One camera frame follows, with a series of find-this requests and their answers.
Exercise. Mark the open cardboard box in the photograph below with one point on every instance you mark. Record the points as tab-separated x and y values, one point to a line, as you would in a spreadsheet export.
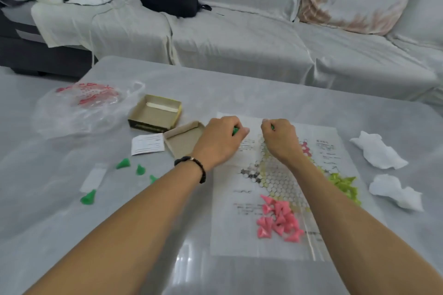
154	115

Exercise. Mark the person's right hand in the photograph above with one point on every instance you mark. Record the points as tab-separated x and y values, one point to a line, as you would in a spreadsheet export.
282	142

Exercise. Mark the paper hexagon game board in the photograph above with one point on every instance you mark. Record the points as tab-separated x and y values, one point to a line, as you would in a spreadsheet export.
238	208

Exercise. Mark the pile of yellow-green cone pieces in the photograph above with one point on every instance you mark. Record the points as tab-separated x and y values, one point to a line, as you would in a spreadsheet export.
346	186

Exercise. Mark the white pillow brown print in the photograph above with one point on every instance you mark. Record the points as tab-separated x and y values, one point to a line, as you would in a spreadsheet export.
356	1

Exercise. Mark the white paper slip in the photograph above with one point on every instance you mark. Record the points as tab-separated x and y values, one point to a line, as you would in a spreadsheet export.
148	144

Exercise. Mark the person's left forearm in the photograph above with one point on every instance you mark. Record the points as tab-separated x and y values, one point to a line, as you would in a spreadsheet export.
138	222

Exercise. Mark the cardboard box lid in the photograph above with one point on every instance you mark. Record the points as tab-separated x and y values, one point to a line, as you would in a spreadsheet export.
181	142

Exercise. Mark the pile of pink cone pieces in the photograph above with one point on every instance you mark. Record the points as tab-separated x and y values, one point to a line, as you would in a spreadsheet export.
280	220

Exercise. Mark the person's left hand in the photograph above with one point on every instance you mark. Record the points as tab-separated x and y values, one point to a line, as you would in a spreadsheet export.
216	142

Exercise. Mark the clear plastic bag red print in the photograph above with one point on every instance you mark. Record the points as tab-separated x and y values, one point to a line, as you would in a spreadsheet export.
79	108

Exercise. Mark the person's right forearm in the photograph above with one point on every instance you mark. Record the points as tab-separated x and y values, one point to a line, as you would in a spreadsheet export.
353	236

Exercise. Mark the grey covered sofa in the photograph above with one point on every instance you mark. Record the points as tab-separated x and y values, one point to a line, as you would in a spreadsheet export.
242	39

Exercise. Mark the person's left thumb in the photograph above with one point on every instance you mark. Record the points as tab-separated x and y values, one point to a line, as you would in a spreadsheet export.
243	134

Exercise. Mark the small clear plastic bag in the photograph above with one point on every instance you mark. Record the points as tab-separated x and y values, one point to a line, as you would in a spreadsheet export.
94	178

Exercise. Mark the crumpled white tissue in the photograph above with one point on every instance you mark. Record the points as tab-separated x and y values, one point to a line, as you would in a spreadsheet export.
394	192
377	153

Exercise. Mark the person's right thumb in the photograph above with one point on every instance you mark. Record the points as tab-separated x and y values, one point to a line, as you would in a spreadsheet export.
265	127

